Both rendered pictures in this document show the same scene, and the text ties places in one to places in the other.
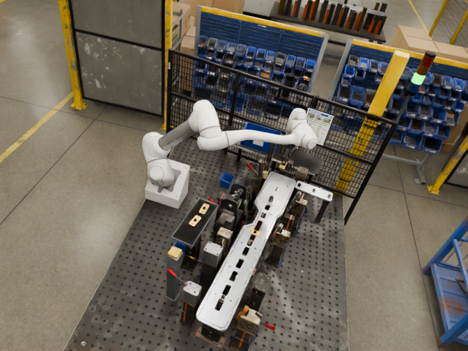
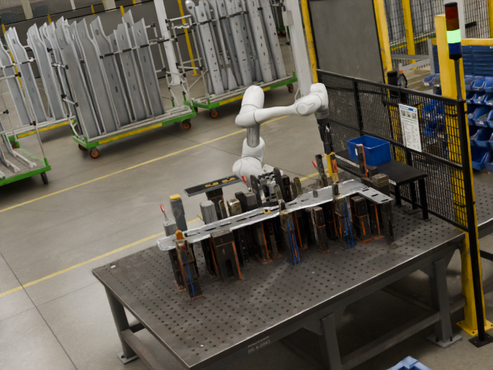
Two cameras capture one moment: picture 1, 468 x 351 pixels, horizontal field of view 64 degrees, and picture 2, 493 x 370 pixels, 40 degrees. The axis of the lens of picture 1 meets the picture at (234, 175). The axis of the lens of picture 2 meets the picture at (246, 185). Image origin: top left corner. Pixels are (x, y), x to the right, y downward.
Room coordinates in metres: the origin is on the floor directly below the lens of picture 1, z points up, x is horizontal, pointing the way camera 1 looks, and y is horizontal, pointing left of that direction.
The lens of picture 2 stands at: (-0.43, -3.55, 2.51)
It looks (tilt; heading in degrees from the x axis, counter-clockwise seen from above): 18 degrees down; 60
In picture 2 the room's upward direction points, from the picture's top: 12 degrees counter-clockwise
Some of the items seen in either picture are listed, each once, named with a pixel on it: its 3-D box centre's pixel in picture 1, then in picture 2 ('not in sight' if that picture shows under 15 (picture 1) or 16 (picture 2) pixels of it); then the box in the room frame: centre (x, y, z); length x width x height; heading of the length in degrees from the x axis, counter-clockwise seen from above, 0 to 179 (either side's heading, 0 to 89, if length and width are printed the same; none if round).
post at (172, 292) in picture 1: (173, 275); (183, 230); (1.25, 0.24, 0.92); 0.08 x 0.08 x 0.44; 75
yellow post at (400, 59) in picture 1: (350, 166); (462, 182); (2.57, -0.96, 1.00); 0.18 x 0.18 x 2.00; 75
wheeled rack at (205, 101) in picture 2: not in sight; (233, 56); (5.95, 6.86, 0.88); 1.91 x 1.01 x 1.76; 178
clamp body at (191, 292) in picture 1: (190, 304); (174, 248); (1.11, 0.11, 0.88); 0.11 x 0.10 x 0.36; 75
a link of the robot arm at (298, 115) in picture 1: (297, 121); (318, 96); (2.08, -0.34, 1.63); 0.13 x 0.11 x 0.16; 24
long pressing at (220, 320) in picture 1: (254, 235); (264, 213); (1.62, -0.21, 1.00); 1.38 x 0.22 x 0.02; 165
